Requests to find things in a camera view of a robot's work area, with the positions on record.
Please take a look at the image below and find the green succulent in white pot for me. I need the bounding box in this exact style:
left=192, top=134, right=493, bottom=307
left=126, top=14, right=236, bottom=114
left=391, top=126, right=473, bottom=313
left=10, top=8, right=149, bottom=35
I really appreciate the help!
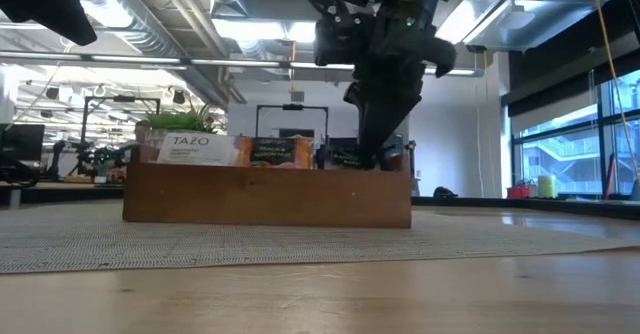
left=134, top=101, right=224, bottom=150

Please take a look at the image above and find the orange peach tea packet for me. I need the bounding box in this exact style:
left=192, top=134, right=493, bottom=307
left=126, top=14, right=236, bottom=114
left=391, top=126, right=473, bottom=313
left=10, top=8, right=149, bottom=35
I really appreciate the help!
left=238, top=136, right=315, bottom=170

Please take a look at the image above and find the white orange Tazo tea packet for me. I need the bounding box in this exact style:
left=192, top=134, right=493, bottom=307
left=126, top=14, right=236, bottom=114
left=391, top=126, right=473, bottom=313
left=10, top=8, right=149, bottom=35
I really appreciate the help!
left=157, top=132, right=239, bottom=167

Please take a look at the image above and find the wooden three-compartment tea tray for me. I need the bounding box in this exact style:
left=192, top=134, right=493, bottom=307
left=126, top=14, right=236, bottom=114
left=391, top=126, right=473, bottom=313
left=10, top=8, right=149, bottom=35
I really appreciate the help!
left=122, top=143, right=414, bottom=230

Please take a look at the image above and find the black blackcurrant tea packet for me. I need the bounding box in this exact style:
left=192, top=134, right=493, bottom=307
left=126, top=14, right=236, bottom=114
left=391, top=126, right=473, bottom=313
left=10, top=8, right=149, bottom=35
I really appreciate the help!
left=319, top=146, right=362, bottom=170

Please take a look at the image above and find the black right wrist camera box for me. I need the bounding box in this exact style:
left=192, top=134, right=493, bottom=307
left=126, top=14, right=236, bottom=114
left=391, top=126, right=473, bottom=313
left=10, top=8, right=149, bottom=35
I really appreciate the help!
left=313, top=16, right=358, bottom=69

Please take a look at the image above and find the yellow-green container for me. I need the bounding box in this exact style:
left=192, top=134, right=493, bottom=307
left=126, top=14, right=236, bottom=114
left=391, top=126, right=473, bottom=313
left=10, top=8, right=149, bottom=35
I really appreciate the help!
left=537, top=174, right=559, bottom=200

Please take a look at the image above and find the rectangular silver ventilation duct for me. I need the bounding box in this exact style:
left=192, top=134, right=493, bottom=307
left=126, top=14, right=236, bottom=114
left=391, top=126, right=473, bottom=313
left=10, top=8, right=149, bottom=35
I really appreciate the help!
left=462, top=0, right=614, bottom=54

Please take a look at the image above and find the black metal rig frame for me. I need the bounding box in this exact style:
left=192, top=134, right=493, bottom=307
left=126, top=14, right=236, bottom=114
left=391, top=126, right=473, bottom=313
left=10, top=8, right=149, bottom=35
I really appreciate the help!
left=0, top=183, right=640, bottom=221

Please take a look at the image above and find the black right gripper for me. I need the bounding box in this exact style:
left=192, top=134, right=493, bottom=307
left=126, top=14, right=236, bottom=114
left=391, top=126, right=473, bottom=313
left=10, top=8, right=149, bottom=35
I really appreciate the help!
left=344, top=0, right=459, bottom=171

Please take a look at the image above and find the black background rig frame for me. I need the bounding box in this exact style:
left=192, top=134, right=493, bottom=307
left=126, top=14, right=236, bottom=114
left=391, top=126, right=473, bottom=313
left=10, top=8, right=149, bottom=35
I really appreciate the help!
left=255, top=103, right=330, bottom=140
left=79, top=95, right=162, bottom=175

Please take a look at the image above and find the black framed window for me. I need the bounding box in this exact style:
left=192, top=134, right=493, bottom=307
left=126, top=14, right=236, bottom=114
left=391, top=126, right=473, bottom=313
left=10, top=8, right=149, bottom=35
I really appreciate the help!
left=509, top=68, right=640, bottom=199

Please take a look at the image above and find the yellow hanging cord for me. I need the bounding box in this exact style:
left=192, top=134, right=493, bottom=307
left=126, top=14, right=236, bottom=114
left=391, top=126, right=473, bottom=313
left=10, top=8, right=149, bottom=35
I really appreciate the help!
left=592, top=0, right=640, bottom=183

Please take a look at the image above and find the black monitor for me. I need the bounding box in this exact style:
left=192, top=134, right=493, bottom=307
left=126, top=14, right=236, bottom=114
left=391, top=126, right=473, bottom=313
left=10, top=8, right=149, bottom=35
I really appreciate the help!
left=0, top=123, right=46, bottom=163

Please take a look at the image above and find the grey woven placemat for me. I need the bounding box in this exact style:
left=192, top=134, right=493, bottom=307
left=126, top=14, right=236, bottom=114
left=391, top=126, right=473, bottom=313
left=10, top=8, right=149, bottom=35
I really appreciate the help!
left=0, top=201, right=640, bottom=275

